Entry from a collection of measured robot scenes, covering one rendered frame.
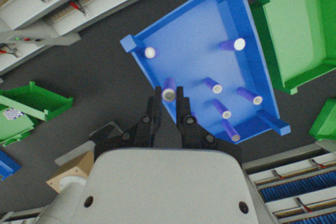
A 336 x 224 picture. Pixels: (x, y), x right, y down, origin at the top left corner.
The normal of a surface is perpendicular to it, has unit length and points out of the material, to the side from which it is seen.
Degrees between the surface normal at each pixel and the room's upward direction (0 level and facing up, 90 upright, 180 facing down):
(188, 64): 0
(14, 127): 22
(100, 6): 17
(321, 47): 0
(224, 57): 0
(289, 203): 60
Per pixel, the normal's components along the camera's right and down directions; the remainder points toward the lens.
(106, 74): -0.03, 0.36
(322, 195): -0.33, -0.58
